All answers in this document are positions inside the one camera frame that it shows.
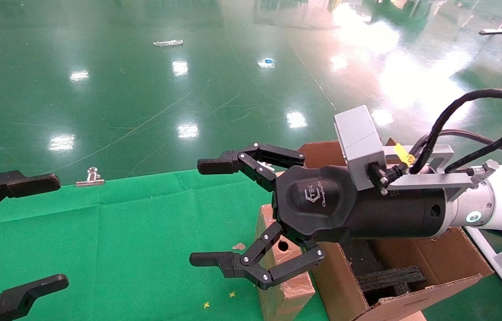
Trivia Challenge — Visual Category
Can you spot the thick black braided cable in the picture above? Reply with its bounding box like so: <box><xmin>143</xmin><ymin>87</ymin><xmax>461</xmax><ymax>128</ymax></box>
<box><xmin>409</xmin><ymin>89</ymin><xmax>502</xmax><ymax>175</ymax></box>

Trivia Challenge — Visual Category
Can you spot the thin black cable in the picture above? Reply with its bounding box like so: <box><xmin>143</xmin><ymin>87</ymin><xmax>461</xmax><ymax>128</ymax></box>
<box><xmin>413</xmin><ymin>129</ymin><xmax>502</xmax><ymax>156</ymax></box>

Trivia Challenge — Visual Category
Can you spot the small brown cardboard box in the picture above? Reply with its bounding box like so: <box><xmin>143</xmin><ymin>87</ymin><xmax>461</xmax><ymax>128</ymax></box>
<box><xmin>255</xmin><ymin>204</ymin><xmax>316</xmax><ymax>321</ymax></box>

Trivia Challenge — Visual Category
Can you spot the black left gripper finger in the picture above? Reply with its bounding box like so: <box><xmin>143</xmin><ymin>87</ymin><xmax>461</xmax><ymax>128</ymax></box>
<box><xmin>0</xmin><ymin>274</ymin><xmax>69</xmax><ymax>321</ymax></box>
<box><xmin>0</xmin><ymin>168</ymin><xmax>61</xmax><ymax>229</ymax></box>

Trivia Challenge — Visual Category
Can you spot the silver cable connector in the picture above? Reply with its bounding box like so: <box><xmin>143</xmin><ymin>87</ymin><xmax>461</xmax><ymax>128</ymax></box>
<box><xmin>471</xmin><ymin>160</ymin><xmax>500</xmax><ymax>183</ymax></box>

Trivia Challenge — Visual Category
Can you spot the white stand foot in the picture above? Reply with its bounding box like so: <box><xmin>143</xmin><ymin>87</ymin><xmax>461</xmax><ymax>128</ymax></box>
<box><xmin>479</xmin><ymin>0</ymin><xmax>502</xmax><ymax>36</ymax></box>

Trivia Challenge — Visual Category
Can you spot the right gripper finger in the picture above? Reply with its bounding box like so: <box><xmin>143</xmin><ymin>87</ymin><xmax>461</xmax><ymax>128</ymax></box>
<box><xmin>197</xmin><ymin>143</ymin><xmax>306</xmax><ymax>192</ymax></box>
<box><xmin>189</xmin><ymin>222</ymin><xmax>326</xmax><ymax>290</ymax></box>

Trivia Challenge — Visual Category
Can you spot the yellow cable tag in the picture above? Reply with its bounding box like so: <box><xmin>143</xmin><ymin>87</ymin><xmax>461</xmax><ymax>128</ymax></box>
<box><xmin>395</xmin><ymin>144</ymin><xmax>416</xmax><ymax>165</ymax></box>

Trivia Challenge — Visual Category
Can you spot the white pipe frame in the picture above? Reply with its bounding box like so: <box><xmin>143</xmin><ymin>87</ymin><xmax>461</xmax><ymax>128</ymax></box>
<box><xmin>465</xmin><ymin>225</ymin><xmax>502</xmax><ymax>320</ymax></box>

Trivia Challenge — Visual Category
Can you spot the gray metal camera bracket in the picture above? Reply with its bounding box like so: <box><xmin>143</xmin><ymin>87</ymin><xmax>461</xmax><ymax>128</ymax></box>
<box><xmin>382</xmin><ymin>144</ymin><xmax>475</xmax><ymax>202</ymax></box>

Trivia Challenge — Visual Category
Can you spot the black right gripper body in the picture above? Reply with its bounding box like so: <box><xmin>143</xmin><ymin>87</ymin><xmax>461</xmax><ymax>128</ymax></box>
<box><xmin>272</xmin><ymin>165</ymin><xmax>453</xmax><ymax>245</ymax></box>

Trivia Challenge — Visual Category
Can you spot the large open cardboard carton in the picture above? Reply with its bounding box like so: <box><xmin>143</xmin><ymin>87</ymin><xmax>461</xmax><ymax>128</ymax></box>
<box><xmin>298</xmin><ymin>140</ymin><xmax>494</xmax><ymax>321</ymax></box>

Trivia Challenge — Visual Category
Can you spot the black foam block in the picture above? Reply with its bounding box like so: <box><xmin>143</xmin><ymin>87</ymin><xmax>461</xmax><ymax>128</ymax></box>
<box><xmin>357</xmin><ymin>266</ymin><xmax>427</xmax><ymax>306</ymax></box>

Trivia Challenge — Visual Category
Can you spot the green table cloth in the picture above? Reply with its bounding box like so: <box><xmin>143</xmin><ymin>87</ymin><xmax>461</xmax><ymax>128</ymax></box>
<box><xmin>0</xmin><ymin>169</ymin><xmax>329</xmax><ymax>321</ymax></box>

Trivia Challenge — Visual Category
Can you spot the gray wrist camera box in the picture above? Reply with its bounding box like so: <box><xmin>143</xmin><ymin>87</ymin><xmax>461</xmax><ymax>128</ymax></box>
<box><xmin>334</xmin><ymin>105</ymin><xmax>387</xmax><ymax>191</ymax></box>

